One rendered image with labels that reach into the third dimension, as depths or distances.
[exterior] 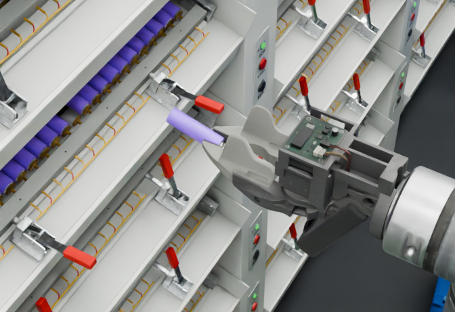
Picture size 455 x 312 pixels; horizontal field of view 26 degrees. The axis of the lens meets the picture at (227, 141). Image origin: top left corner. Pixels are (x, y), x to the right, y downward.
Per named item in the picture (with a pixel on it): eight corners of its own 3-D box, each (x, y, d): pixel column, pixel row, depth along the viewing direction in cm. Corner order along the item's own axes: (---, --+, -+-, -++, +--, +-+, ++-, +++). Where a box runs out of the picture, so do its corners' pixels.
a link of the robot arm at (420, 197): (451, 224, 100) (414, 291, 94) (407, 205, 101) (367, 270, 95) (467, 163, 93) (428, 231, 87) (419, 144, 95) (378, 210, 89)
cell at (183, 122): (164, 124, 105) (215, 157, 104) (167, 114, 103) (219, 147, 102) (173, 114, 106) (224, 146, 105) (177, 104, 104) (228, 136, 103)
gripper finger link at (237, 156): (203, 109, 100) (286, 138, 97) (204, 149, 104) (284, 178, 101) (189, 128, 98) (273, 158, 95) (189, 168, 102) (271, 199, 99)
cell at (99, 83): (61, 55, 118) (105, 86, 117) (70, 50, 120) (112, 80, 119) (56, 66, 119) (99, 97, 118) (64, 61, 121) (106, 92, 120)
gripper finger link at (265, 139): (229, 81, 103) (305, 117, 99) (229, 122, 107) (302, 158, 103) (212, 98, 101) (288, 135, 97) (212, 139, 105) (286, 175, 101)
